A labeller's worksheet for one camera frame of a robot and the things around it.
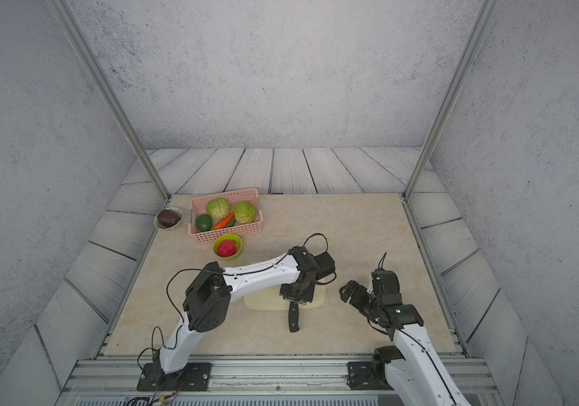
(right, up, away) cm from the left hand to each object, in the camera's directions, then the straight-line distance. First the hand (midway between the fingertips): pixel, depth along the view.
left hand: (304, 304), depth 83 cm
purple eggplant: (-55, +28, +21) cm, 65 cm away
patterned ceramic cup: (-55, +28, +21) cm, 65 cm away
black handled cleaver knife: (-4, -3, -3) cm, 6 cm away
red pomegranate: (-29, +17, +13) cm, 36 cm away
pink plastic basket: (-46, +32, +29) cm, 63 cm away
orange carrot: (-33, +26, +24) cm, 49 cm away
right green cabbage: (-24, +30, +21) cm, 44 cm away
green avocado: (-41, +26, +23) cm, 54 cm away
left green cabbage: (-35, +32, +24) cm, 54 cm away
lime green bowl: (-30, +20, +18) cm, 41 cm away
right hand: (+15, +3, -2) cm, 15 cm away
